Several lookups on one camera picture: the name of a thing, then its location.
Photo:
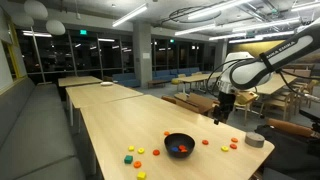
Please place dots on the green cube block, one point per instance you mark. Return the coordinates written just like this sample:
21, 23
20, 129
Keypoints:
128, 159

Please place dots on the black bag with brown roll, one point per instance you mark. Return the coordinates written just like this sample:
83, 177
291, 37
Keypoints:
296, 155

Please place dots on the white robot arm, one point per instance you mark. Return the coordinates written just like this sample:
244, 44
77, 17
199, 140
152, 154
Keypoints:
243, 71

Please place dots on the yellow cube block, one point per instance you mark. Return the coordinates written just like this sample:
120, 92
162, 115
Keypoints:
141, 176

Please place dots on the grey duct tape roll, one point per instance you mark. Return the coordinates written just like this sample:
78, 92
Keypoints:
254, 139

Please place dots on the wooden table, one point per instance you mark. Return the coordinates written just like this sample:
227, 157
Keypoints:
76, 81
87, 95

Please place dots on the white plate on table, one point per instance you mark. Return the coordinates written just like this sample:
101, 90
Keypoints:
106, 83

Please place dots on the black bowl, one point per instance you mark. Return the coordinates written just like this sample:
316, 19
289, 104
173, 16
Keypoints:
179, 145

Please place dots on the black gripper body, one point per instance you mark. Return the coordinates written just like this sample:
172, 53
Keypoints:
226, 103

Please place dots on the grey bench sofa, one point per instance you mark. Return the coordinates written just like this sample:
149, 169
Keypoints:
35, 141

